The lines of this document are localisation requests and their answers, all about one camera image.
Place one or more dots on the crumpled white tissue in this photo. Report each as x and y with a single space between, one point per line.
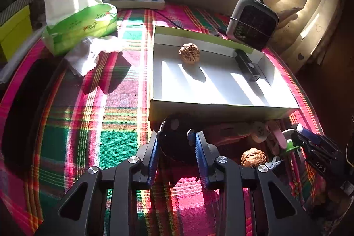
83 56

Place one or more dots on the cream heart print curtain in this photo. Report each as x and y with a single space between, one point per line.
312 3

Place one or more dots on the yellow-green box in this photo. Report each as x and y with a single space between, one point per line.
13 31

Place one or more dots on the black round disc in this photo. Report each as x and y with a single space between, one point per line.
174 142

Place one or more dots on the plaid tablecloth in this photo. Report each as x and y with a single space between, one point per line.
119 120

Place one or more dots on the white power strip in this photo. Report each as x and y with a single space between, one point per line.
138 3

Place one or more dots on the white cardboard box green rim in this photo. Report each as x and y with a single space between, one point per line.
221 81

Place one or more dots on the green and white toy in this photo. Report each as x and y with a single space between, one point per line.
289 145

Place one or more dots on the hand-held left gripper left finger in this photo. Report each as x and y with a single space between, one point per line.
153 153

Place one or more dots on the pink stapler-shaped object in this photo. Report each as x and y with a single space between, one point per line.
279 139

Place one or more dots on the black rectangular device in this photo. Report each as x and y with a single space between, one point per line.
247 66

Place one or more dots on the small grey space heater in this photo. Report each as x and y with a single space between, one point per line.
254 23

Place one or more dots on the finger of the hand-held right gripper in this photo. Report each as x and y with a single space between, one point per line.
302 146
308 133

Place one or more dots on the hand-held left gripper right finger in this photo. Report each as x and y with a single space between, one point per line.
200 158

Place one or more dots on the small white clip object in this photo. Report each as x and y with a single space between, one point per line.
273 163

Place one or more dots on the brown walnut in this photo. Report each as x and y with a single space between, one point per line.
189 52
253 157

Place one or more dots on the grey patterned box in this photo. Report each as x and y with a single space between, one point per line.
16 5

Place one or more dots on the green tissue pack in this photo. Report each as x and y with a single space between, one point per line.
80 28

